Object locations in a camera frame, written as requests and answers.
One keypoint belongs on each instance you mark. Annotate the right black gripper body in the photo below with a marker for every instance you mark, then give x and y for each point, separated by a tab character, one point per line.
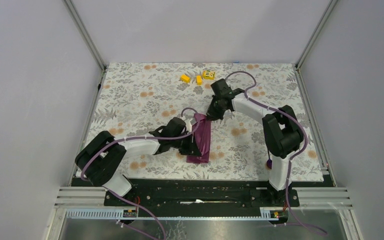
217	99

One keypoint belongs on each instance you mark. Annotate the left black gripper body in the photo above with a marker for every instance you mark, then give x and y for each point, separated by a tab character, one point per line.
175	143

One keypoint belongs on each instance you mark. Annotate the purple cloth napkin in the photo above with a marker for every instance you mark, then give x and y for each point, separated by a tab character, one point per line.
202	138

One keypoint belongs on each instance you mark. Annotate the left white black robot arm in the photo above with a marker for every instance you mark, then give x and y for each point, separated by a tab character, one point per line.
100	159

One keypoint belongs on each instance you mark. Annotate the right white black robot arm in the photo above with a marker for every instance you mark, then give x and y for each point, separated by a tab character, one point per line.
282	133

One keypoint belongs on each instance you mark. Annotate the yellow patterned block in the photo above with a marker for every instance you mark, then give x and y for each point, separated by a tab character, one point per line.
209	75

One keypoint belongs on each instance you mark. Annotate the yellow block middle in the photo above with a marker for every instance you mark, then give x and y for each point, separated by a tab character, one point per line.
199	80

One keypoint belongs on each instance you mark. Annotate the yellow block left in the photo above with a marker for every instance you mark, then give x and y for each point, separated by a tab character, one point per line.
184	78

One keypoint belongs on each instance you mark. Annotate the floral tablecloth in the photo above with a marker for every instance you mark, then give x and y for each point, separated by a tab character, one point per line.
137	98

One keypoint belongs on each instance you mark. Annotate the purple plastic spoon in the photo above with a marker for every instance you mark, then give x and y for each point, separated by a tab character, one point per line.
269	161

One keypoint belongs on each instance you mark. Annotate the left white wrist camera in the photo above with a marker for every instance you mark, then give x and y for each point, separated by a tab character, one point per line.
188	125

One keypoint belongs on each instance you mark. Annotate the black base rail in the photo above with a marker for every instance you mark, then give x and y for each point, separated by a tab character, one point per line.
208	198

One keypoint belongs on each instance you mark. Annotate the right aluminium frame post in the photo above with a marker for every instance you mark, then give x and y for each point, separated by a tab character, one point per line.
317	31

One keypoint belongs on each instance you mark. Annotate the aluminium frame post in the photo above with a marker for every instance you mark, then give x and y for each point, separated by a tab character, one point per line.
317	31
84	33

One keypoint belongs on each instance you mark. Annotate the left aluminium frame post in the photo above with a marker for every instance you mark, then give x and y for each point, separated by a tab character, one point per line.
84	33

